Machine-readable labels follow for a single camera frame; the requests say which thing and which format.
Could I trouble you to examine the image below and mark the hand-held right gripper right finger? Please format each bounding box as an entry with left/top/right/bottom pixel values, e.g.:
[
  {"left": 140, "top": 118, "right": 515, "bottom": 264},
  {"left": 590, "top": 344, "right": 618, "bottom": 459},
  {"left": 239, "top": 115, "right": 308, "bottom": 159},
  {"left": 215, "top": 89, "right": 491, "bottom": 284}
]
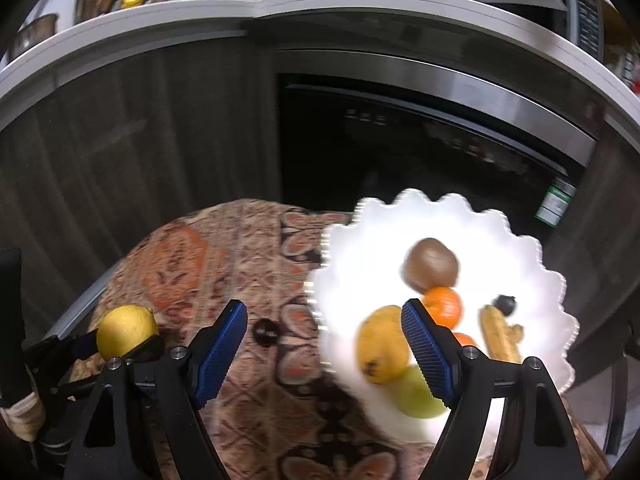
[{"left": 401, "top": 298, "right": 586, "bottom": 480}]

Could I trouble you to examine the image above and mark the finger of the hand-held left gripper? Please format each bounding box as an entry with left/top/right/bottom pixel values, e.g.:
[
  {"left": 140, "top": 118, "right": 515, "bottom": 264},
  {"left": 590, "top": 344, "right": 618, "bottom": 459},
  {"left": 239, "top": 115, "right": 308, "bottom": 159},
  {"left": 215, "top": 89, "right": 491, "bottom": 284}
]
[
  {"left": 120, "top": 335, "right": 167, "bottom": 365},
  {"left": 25, "top": 330, "right": 103, "bottom": 376}
]

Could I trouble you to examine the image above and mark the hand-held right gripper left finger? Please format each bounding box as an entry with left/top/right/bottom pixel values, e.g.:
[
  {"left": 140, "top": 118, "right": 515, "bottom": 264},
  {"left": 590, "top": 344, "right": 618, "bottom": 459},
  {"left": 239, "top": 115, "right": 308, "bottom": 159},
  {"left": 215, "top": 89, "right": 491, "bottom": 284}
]
[{"left": 65, "top": 299, "right": 249, "bottom": 480}]

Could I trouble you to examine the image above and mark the yellow lemon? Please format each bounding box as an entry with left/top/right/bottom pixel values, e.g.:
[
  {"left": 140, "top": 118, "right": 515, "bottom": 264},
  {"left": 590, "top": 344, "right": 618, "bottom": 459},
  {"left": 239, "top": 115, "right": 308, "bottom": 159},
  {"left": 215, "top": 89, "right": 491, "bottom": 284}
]
[{"left": 96, "top": 305, "right": 160, "bottom": 361}]

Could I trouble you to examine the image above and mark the green apple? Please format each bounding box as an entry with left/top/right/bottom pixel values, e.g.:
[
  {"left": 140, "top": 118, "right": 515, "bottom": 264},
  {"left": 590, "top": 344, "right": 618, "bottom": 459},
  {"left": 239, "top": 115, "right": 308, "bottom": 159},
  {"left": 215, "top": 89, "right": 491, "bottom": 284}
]
[{"left": 397, "top": 366, "right": 451, "bottom": 420}]

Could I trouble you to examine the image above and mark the yellow banana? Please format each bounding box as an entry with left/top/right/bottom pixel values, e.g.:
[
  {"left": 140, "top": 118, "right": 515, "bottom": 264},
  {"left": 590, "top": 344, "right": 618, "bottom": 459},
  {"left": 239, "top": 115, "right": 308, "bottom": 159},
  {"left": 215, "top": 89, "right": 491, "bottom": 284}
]
[{"left": 480, "top": 305, "right": 525, "bottom": 365}]

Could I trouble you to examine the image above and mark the brown kiwi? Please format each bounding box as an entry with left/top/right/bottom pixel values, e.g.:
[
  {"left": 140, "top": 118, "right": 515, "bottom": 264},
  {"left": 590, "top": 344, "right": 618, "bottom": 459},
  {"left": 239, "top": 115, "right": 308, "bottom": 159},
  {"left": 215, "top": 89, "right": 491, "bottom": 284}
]
[{"left": 402, "top": 238, "right": 460, "bottom": 295}]

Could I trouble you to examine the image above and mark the dark plum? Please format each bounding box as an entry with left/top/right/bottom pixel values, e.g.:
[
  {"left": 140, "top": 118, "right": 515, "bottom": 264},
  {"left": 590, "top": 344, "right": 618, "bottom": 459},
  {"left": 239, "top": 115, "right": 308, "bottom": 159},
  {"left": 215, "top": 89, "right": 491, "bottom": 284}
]
[
  {"left": 491, "top": 294, "right": 519, "bottom": 318},
  {"left": 252, "top": 317, "right": 282, "bottom": 347}
]

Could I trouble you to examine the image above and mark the white scalloped bowl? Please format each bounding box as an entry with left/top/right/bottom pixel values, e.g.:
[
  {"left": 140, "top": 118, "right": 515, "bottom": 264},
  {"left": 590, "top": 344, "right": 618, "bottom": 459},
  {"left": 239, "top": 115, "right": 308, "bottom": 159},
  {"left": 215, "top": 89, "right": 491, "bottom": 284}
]
[{"left": 305, "top": 187, "right": 581, "bottom": 461}]

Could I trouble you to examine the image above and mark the person's left forearm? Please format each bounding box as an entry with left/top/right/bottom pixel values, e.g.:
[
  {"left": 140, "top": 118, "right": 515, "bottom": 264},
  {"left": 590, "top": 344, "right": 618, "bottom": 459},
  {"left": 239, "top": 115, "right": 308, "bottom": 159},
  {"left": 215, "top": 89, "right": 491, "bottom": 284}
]
[{"left": 0, "top": 390, "right": 47, "bottom": 442}]

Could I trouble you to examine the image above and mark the yellow mango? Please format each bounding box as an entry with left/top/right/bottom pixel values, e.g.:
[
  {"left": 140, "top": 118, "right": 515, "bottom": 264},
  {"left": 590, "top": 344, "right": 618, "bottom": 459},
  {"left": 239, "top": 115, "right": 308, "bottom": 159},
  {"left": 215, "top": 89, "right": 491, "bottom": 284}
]
[{"left": 356, "top": 305, "right": 412, "bottom": 386}]

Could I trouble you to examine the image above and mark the orange tangerine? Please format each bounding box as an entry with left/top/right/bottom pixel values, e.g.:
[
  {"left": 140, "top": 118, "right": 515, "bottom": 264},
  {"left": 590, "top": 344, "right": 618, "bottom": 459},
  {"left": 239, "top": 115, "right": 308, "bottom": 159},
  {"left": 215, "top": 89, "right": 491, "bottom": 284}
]
[{"left": 422, "top": 286, "right": 463, "bottom": 331}]

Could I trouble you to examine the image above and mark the patterned tablecloth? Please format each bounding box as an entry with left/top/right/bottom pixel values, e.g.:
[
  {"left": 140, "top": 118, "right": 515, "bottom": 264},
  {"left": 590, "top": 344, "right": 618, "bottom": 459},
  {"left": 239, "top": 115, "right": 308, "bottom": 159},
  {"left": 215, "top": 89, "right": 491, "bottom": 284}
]
[{"left": 65, "top": 199, "right": 611, "bottom": 480}]

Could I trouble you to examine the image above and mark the green white sticker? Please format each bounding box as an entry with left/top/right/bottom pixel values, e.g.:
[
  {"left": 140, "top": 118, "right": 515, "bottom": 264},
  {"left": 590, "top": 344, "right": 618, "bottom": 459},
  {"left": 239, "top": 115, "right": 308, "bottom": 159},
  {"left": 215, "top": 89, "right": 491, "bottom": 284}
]
[{"left": 534, "top": 177, "right": 578, "bottom": 226}]

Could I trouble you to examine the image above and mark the dark wood cabinet door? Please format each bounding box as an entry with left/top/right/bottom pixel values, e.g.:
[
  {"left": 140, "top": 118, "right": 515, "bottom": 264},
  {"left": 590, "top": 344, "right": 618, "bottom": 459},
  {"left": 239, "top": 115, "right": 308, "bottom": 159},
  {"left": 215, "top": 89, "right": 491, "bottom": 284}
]
[
  {"left": 565, "top": 115, "right": 640, "bottom": 396},
  {"left": 50, "top": 45, "right": 281, "bottom": 261}
]

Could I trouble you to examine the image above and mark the black steel dishwasher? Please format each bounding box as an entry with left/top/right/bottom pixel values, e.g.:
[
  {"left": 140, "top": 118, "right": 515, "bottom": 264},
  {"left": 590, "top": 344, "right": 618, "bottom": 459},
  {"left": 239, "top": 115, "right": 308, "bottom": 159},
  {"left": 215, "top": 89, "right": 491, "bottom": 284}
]
[{"left": 270, "top": 45, "right": 601, "bottom": 241}]

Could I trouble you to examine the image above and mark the metal pot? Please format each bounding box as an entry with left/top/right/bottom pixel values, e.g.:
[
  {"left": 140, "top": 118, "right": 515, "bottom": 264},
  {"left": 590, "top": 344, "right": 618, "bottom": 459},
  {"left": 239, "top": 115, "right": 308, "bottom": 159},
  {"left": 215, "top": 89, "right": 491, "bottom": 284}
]
[{"left": 7, "top": 12, "right": 58, "bottom": 58}]

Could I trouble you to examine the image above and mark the black microwave oven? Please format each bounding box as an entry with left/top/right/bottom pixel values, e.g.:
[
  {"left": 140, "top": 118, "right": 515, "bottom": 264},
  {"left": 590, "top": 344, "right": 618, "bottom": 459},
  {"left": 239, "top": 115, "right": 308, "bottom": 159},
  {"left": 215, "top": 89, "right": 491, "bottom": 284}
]
[{"left": 450, "top": 0, "right": 606, "bottom": 61}]

